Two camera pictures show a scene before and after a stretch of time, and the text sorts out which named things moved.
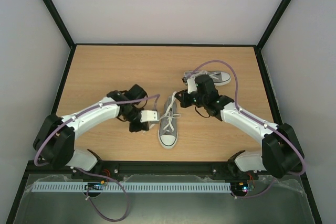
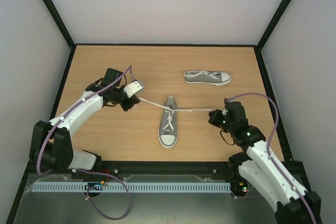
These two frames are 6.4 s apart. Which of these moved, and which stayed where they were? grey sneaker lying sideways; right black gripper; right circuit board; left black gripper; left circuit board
Moved: left black gripper; right black gripper
Stayed: grey sneaker lying sideways; right circuit board; left circuit board
